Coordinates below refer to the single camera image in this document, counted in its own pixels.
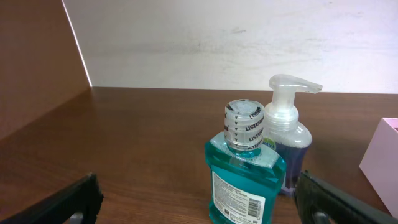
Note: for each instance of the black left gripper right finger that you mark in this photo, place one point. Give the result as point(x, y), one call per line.
point(319, 202)

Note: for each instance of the white cardboard box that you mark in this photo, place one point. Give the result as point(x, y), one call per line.
point(379, 163)

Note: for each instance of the blue Listerine mouthwash bottle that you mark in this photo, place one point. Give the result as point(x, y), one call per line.
point(246, 175)

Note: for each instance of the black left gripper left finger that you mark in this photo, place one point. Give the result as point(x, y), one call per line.
point(83, 196)

